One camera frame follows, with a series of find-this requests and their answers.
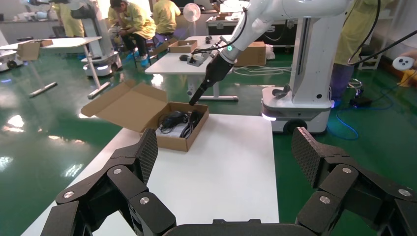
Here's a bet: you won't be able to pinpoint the shallow open cardboard box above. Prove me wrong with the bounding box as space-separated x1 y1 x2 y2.
168 39 199 54

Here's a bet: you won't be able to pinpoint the white standing fan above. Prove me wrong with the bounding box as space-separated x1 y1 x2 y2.
183 2 202 37

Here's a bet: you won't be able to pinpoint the black flight case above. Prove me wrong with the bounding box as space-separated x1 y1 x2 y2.
206 16 302 46

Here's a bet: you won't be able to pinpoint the brown cardboard storage box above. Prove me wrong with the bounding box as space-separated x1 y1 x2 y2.
81 79 210 153

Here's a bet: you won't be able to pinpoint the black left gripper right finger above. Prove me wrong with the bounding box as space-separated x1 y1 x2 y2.
291 127 417 236

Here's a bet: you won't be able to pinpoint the black power box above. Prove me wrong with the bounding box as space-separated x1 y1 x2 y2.
350 96 373 109

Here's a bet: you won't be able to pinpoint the white wheeled robot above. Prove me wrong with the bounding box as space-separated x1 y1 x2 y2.
66 0 123 78
0 29 21 73

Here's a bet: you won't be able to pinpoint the white robot body with base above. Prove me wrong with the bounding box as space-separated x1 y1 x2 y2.
261 16 350 135

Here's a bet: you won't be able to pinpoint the black hanging cable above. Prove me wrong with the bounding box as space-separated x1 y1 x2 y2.
347 0 417 66

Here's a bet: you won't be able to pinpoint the white table with metal legs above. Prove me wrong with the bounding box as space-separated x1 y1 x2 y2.
145 34 239 102

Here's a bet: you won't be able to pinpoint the large brown cardboard box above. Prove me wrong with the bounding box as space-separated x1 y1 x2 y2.
234 41 267 68

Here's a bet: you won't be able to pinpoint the black power adapter with cable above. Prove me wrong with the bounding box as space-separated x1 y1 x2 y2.
158 111 190 134

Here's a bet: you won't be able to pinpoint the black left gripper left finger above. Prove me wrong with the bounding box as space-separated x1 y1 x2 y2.
40 128 177 236

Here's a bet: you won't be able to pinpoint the chrome stool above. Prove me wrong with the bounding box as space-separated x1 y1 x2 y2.
344 78 365 98

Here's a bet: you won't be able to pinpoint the grey counter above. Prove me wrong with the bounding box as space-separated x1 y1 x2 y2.
0 19 66 45

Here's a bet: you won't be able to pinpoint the blue floor cable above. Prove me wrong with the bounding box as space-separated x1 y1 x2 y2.
335 92 396 141

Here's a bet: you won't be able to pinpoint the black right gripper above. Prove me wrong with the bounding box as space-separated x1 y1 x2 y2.
189 52 236 106

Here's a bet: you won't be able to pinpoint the seated person in yellow coat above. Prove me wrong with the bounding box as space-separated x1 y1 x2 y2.
108 0 158 67

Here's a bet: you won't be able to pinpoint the white cables on floor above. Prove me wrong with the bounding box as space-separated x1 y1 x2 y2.
233 65 293 78

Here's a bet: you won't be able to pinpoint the white printed instruction leaflet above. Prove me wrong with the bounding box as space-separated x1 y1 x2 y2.
155 125 186 139

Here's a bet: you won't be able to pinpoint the coiled thick black power cable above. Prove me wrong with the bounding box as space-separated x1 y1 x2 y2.
180 111 203 139

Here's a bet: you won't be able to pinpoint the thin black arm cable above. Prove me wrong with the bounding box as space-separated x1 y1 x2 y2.
191 6 249 56

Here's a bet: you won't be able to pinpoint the white round remote controller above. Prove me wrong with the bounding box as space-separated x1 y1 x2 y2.
391 56 415 71

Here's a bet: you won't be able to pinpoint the large white table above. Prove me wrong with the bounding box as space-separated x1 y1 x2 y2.
0 36 102 100

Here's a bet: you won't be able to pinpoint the yellow floor curb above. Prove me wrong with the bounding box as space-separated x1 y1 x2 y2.
397 69 417 88

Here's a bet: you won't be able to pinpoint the open cardboard box with flap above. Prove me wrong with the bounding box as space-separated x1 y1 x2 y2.
16 39 55 61

